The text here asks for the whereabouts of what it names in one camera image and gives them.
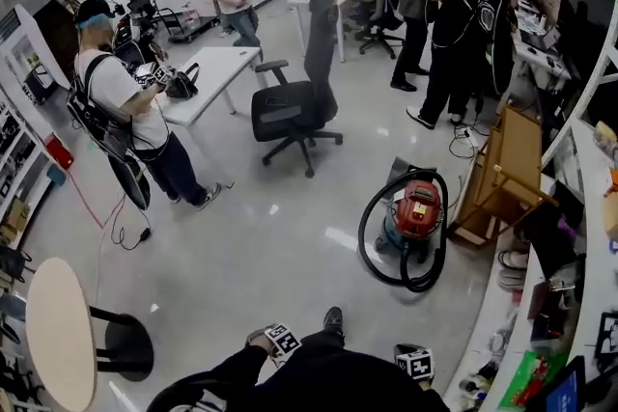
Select wooden stool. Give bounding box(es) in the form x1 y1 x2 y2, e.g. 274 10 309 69
448 103 559 247

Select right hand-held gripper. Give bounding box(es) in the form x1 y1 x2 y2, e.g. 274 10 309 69
393 343 435 382

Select red box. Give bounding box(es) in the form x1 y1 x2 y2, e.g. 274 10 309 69
45 134 76 171

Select person's black top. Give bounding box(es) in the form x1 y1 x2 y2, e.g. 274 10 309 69
144 330 453 412

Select green packet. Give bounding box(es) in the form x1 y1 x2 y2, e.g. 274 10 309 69
499 349 571 411

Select tablet with blue screen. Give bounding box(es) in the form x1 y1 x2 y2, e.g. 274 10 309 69
535 355 588 412

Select red and teal vacuum cleaner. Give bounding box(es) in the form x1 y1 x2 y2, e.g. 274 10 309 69
375 178 443 264

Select person's left forearm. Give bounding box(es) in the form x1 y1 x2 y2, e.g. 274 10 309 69
211 344 271 397

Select white metal shelving unit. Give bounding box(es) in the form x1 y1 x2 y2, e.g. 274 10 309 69
443 0 618 412

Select grey floor mat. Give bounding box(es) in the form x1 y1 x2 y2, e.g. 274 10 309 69
383 155 438 204

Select black office chair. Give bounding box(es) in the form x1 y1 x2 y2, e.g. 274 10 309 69
359 9 405 60
250 0 345 179

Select round wooden table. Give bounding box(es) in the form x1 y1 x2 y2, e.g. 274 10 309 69
24 257 155 412

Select person's black shoe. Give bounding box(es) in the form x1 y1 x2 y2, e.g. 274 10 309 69
322 306 345 338

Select white rectangular desk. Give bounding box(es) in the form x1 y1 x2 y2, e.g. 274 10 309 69
156 45 265 126

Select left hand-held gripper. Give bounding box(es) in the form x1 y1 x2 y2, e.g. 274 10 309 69
245 322 303 359

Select black handbag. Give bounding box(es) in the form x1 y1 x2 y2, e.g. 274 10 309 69
164 62 200 100

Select black vacuum hose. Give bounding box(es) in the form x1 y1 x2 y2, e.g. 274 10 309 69
357 166 450 294

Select black platform trolley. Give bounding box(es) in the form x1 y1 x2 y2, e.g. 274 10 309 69
166 7 221 44

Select white display shelf unit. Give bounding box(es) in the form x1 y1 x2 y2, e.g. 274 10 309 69
0 86 59 252

